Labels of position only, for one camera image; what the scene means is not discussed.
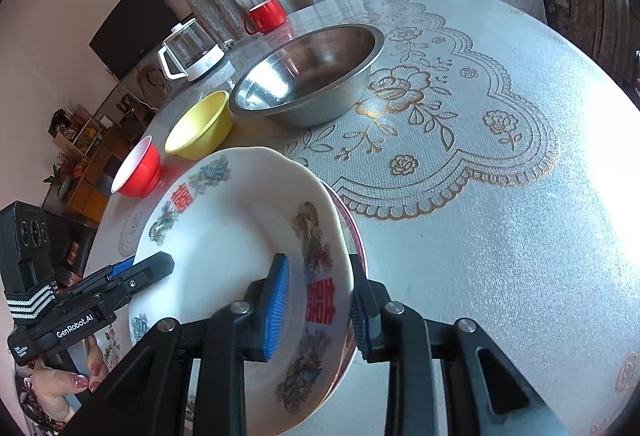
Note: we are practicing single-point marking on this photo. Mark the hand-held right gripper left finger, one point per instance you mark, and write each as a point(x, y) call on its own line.
point(277, 306)

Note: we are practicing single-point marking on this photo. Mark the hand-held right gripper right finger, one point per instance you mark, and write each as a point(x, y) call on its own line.
point(360, 321)

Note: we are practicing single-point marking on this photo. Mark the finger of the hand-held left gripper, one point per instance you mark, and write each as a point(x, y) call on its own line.
point(120, 269)
point(150, 268)

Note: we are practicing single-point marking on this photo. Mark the pink-rimmed floral plate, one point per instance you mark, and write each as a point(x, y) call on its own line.
point(352, 236)

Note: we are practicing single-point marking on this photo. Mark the white floral plate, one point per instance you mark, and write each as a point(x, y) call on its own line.
point(240, 226)

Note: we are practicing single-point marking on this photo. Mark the red bowl white inside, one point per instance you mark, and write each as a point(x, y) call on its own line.
point(145, 176)

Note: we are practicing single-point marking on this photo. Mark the yellow bowl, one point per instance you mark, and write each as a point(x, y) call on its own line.
point(200, 126)

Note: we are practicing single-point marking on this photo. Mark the stainless steel bowl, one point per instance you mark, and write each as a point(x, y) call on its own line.
point(305, 66)

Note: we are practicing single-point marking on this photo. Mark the person's left hand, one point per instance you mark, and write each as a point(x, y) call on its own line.
point(60, 391)

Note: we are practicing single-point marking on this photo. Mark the black armchair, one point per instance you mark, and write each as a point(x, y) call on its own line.
point(80, 241)

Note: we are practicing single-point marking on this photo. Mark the wooden shelf cabinet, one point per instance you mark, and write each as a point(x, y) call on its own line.
point(85, 186)

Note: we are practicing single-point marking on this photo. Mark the small dark appliance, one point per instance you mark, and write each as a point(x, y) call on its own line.
point(132, 123)

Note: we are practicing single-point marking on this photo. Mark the wooden chair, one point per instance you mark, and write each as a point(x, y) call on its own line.
point(152, 86)

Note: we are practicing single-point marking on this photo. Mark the glass electric kettle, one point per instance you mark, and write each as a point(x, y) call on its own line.
point(192, 48)

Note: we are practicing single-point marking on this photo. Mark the black television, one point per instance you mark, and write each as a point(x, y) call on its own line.
point(135, 26)

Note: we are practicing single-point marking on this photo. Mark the red mug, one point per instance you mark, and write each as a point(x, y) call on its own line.
point(267, 16)

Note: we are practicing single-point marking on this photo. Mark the grey side curtain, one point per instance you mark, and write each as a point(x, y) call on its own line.
point(595, 6)

